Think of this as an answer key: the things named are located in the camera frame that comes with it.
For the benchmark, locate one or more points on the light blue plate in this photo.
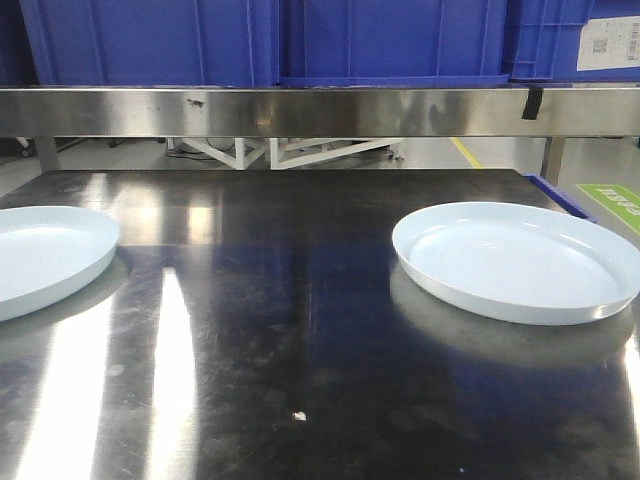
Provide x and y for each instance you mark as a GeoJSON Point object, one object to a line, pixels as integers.
{"type": "Point", "coordinates": [50, 252]}
{"type": "Point", "coordinates": [518, 263]}

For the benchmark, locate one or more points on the stainless steel upper shelf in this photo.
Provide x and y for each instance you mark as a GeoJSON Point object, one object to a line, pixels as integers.
{"type": "Point", "coordinates": [579, 110]}

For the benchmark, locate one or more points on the large blue crate middle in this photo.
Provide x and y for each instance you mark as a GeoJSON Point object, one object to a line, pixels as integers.
{"type": "Point", "coordinates": [391, 43]}

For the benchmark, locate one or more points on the large blue crate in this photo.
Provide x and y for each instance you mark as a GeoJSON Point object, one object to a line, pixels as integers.
{"type": "Point", "coordinates": [153, 43]}
{"type": "Point", "coordinates": [391, 43]}

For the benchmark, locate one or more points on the black tape strip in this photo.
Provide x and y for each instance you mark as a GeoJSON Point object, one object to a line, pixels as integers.
{"type": "Point", "coordinates": [533, 103]}

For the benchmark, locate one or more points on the large blue crate left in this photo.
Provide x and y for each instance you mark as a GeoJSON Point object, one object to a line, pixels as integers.
{"type": "Point", "coordinates": [153, 43]}

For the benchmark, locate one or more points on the white paper label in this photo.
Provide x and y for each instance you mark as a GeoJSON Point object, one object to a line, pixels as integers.
{"type": "Point", "coordinates": [609, 43]}

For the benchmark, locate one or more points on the white metal frame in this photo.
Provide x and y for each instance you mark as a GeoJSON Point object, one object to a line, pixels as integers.
{"type": "Point", "coordinates": [280, 153]}

